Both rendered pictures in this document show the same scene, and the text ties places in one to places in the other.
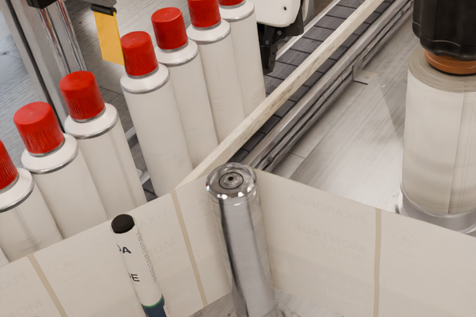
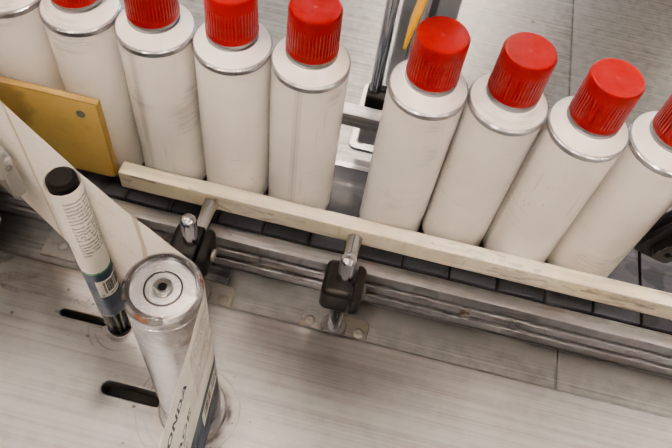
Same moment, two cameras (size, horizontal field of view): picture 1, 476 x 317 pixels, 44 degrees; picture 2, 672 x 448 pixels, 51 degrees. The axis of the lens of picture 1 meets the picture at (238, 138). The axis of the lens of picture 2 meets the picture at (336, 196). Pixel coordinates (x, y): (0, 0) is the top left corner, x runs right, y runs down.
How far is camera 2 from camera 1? 0.32 m
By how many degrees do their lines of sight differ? 38
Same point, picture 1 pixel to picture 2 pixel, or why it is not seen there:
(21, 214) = (135, 64)
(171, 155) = (382, 187)
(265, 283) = (168, 398)
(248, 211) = (139, 333)
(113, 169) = (283, 129)
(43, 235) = (153, 103)
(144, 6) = not seen: outside the picture
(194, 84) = (481, 159)
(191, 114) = (455, 181)
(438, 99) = not seen: outside the picture
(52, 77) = not seen: outside the picture
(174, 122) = (409, 166)
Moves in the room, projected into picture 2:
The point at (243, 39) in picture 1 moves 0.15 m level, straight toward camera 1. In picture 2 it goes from (627, 188) to (431, 272)
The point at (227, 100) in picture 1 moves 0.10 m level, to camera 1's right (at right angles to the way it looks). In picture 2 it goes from (523, 219) to (616, 337)
